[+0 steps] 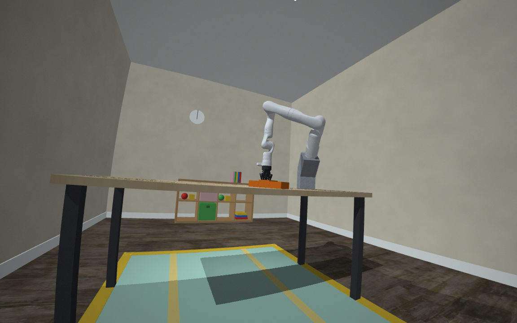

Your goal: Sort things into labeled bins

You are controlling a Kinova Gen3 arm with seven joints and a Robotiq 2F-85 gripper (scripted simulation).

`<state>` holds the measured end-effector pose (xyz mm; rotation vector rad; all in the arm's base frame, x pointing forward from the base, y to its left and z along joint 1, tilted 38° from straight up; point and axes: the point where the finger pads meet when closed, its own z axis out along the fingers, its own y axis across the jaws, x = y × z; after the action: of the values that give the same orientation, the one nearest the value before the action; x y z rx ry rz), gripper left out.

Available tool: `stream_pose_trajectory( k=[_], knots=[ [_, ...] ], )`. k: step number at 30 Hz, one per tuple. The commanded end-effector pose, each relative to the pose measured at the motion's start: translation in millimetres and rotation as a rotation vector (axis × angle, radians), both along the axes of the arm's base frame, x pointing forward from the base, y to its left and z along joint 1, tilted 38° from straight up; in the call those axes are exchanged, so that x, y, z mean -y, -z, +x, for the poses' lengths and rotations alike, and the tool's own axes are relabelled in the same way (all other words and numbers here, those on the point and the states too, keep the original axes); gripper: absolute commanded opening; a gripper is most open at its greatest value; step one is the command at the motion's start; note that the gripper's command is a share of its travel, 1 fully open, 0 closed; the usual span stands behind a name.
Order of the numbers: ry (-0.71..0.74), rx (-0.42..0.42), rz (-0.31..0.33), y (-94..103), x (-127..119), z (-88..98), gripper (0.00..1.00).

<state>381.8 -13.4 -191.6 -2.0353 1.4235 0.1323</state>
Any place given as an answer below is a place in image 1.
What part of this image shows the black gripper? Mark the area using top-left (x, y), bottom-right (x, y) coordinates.
top-left (260, 166), bottom-right (272, 180)

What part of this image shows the orange three-compartment bin rack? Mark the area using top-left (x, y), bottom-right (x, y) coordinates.
top-left (249, 180), bottom-right (289, 189)

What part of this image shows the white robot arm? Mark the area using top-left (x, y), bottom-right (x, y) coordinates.
top-left (257, 101), bottom-right (325, 166)

